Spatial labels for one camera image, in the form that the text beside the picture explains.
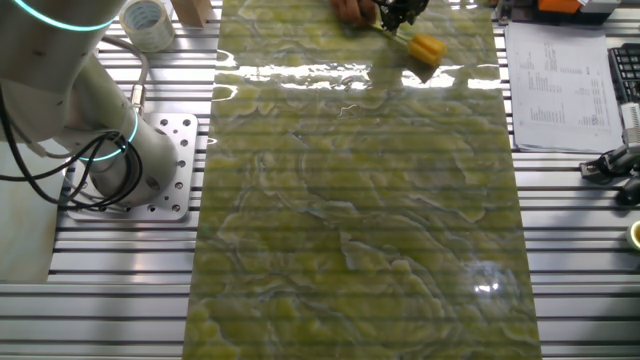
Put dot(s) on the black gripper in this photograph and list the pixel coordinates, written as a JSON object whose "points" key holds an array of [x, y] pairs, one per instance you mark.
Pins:
{"points": [[402, 7]]}

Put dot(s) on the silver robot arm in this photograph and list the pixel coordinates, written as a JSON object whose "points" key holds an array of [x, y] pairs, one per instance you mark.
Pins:
{"points": [[50, 75]]}

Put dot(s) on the person's hand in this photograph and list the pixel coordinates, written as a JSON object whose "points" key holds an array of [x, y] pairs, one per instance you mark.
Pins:
{"points": [[352, 10]]}

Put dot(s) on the orange and black device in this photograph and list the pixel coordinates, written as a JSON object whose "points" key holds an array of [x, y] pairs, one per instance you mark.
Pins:
{"points": [[557, 5]]}

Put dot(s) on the printed table paper sheet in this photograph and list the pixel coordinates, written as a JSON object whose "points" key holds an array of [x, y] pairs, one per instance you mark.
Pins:
{"points": [[560, 90]]}

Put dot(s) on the green marble pattern mat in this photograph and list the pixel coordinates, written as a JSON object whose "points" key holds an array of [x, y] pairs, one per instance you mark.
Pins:
{"points": [[350, 200]]}

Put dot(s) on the wooden block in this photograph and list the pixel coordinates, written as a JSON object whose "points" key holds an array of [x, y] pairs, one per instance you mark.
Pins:
{"points": [[192, 12]]}

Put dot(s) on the black keyboard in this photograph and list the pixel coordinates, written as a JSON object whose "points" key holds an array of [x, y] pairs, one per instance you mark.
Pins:
{"points": [[627, 70]]}

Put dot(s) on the beige tape roll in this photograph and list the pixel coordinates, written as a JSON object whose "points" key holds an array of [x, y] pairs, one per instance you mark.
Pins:
{"points": [[162, 35]]}

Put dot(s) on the black round knob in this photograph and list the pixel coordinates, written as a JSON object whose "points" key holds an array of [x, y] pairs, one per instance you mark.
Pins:
{"points": [[631, 191]]}

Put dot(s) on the emergency stop button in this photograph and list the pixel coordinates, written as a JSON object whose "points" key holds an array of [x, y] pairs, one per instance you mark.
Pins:
{"points": [[636, 235]]}

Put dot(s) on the black camera clamp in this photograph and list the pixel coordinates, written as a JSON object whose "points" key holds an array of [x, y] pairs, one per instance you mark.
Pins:
{"points": [[592, 171]]}

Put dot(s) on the silver ribbed camera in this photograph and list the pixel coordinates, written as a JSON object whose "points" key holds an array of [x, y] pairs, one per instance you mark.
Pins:
{"points": [[631, 125]]}

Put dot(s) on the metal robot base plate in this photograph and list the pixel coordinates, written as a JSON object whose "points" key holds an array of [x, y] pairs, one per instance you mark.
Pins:
{"points": [[180, 175]]}

